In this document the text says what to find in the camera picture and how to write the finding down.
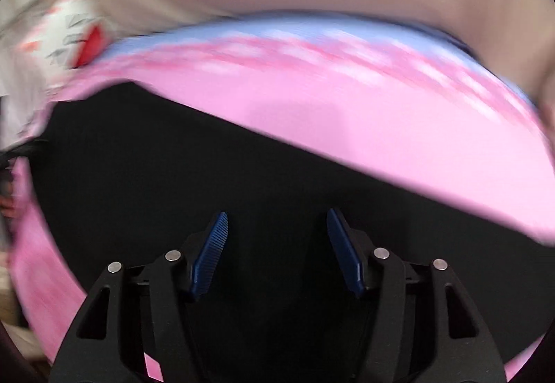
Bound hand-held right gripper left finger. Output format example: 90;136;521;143
49;212;229;383

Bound pink floral bed sheet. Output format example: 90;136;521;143
9;10;555;383

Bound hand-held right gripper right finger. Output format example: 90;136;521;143
326;207;508;383

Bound white satin curtain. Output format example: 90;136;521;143
0;0;59;152

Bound white cat face cushion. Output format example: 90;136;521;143
13;0;114;78

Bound black pants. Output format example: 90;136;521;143
24;79;543;383

